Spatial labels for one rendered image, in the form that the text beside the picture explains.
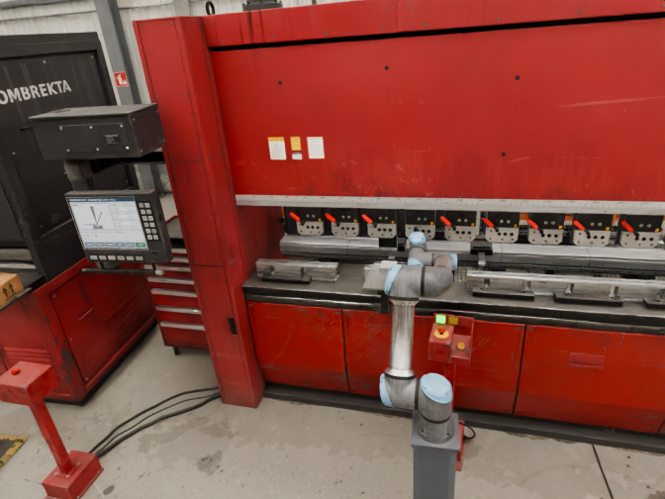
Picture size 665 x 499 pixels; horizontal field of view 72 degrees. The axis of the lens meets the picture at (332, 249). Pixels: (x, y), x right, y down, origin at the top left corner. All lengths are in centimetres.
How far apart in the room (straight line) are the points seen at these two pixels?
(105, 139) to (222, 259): 85
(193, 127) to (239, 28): 51
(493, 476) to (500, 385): 47
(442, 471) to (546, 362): 98
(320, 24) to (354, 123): 46
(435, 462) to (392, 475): 84
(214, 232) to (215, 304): 47
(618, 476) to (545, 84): 201
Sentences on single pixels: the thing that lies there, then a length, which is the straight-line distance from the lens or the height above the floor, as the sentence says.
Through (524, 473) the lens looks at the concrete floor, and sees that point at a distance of 289.
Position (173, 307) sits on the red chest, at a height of 49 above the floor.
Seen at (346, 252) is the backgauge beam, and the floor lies 93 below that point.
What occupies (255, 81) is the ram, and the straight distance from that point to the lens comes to 243.
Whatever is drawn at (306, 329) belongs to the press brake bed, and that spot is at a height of 61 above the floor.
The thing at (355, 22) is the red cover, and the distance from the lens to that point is 224.
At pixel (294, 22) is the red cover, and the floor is 224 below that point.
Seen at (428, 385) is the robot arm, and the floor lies 101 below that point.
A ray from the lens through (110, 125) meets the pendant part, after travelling 225.
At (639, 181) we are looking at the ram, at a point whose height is 149.
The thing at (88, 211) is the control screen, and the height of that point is 151.
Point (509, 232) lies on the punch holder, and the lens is 242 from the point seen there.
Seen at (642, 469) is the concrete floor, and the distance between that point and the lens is 312.
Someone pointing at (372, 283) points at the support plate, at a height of 100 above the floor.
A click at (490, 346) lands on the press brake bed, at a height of 61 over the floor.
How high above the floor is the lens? 220
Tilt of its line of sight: 26 degrees down
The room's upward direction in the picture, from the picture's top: 5 degrees counter-clockwise
